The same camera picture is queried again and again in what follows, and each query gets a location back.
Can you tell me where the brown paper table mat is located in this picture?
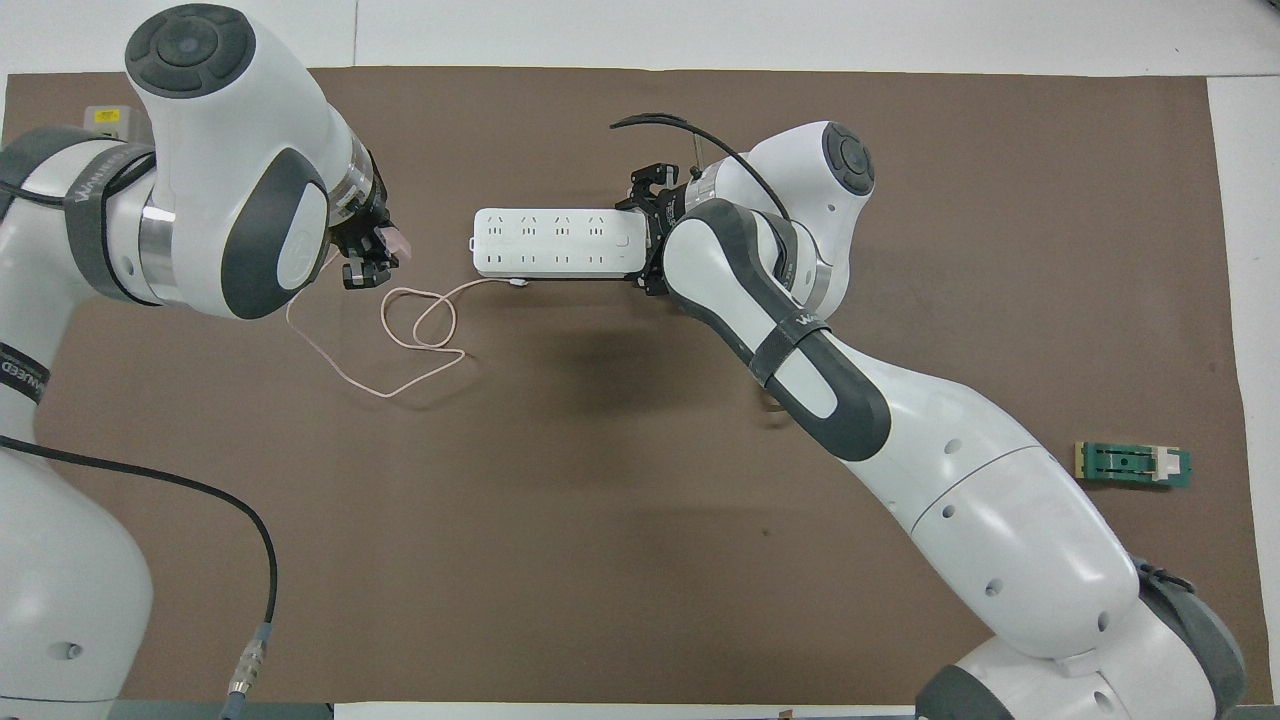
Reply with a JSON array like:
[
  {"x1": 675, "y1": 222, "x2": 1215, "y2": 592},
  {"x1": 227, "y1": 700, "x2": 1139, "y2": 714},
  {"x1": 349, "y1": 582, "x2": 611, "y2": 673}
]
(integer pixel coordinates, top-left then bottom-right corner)
[{"x1": 0, "y1": 66, "x2": 1269, "y2": 706}]

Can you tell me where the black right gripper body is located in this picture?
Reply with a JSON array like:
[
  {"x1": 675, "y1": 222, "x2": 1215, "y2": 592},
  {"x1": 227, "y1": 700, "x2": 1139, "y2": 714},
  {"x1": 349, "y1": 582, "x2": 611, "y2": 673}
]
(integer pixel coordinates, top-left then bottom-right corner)
[{"x1": 648, "y1": 170, "x2": 716, "y2": 271}]

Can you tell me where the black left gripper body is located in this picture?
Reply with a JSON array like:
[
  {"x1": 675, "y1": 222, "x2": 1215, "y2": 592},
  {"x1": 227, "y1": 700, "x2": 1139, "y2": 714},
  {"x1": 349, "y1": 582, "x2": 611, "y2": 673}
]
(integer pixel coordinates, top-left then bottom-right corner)
[{"x1": 335, "y1": 150, "x2": 391, "y2": 259}]

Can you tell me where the grey on-off switch box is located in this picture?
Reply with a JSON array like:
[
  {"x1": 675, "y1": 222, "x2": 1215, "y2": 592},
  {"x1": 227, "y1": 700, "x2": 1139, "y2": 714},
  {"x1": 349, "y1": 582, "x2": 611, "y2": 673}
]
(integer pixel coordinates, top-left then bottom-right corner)
[{"x1": 85, "y1": 105, "x2": 153, "y2": 143}]

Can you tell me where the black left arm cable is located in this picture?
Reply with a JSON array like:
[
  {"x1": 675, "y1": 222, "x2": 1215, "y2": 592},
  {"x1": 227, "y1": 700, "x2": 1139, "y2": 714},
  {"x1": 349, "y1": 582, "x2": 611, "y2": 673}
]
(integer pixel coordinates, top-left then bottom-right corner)
[{"x1": 0, "y1": 435, "x2": 279, "y2": 720}]

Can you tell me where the pink charging cable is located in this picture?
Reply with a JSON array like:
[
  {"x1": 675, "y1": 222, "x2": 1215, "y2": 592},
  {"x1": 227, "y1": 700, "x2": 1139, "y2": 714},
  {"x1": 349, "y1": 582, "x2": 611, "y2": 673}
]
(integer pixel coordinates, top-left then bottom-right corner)
[{"x1": 285, "y1": 250, "x2": 531, "y2": 400}]

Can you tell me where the green knife switch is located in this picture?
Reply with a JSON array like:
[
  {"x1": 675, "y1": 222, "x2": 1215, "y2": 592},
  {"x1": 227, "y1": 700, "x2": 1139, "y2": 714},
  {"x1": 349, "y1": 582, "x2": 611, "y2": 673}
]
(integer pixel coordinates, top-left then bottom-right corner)
[{"x1": 1075, "y1": 441, "x2": 1193, "y2": 491}]

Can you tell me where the white power strip with cord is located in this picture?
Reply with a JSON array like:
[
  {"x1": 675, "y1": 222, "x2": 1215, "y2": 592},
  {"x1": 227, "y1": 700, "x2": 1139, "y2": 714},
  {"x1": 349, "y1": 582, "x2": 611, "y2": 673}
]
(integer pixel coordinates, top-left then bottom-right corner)
[{"x1": 472, "y1": 208, "x2": 653, "y2": 282}]

